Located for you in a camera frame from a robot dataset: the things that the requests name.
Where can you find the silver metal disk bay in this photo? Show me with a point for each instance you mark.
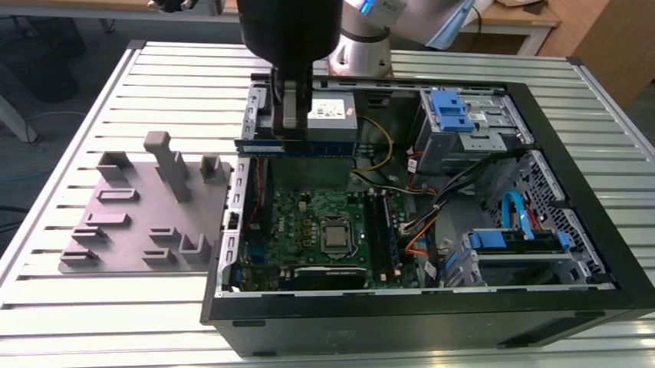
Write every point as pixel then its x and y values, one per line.
pixel 516 260

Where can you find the hard disk in blue carrier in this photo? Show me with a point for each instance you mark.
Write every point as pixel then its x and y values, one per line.
pixel 488 241

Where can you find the white table leg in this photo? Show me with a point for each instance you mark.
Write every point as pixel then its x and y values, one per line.
pixel 15 115

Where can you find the silver CPU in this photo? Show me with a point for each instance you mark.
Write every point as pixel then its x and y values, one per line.
pixel 338 234

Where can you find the dark office chair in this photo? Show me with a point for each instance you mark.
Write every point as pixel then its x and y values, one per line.
pixel 51 57

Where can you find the black graphics card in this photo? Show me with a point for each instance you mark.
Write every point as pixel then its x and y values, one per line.
pixel 327 278

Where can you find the wooden cabinet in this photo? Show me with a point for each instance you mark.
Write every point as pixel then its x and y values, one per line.
pixel 614 46

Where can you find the wooden desk with white frame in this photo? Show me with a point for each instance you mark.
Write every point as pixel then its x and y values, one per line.
pixel 511 17

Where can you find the black open PC case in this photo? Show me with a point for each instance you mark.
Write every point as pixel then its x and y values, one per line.
pixel 358 333

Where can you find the RAM stick with blue label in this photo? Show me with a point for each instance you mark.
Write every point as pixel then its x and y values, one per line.
pixel 322 147

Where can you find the grey power supply unit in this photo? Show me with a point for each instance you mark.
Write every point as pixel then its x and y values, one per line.
pixel 307 168

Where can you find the green motherboard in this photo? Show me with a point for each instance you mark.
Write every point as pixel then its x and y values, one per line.
pixel 291 230

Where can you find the grey parts rack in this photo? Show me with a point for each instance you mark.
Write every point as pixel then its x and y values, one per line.
pixel 143 191

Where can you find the blue disk carrier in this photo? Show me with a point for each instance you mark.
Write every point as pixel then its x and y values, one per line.
pixel 450 103

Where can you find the black RAM slot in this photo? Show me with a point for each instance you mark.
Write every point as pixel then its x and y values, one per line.
pixel 383 230
pixel 372 230

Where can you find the silver metal drive cage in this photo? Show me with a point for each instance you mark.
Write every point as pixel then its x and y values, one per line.
pixel 480 142

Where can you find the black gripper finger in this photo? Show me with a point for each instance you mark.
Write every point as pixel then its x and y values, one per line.
pixel 298 107
pixel 277 103

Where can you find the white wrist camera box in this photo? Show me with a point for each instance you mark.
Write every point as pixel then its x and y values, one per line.
pixel 386 9

